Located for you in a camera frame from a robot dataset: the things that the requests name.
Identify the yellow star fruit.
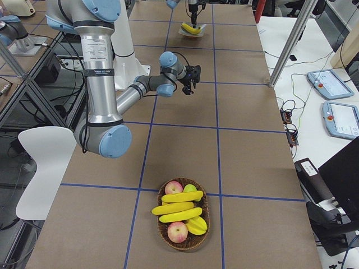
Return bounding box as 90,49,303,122
185,216,208,235

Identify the red apple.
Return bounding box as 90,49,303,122
164,180,183,194
167,221,188,243

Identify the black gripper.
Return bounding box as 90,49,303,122
188,0,199,26
181,80,196,95

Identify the orange circuit board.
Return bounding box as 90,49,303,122
280,110,292,124

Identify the red cylinder object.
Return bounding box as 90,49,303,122
254,0,266,24

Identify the green pear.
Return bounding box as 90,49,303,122
183,184,202,202

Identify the far red apple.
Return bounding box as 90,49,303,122
164,180,183,194

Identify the white chair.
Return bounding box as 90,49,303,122
16,126,76,221

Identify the aluminium frame post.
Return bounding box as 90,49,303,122
269,0,317,88

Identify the far blue teach pendant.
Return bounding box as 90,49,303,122
307,69,354,100

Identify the near blue teach pendant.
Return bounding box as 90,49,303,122
322,101,358,140

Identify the white central column base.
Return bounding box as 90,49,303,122
111,0,151,91

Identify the woven brown fruit basket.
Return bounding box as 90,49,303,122
151,178,210,251

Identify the small black box device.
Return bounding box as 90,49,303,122
289,54,297,61

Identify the black monitor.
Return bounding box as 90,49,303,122
319,138,358,220

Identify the grey square plate orange rim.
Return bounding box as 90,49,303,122
178,22,207,38

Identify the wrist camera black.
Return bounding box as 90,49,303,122
186,65,201,84

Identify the blue teach pendant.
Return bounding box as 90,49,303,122
307,69,354,100
322,101,358,140

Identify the near red apple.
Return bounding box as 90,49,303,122
167,221,188,243

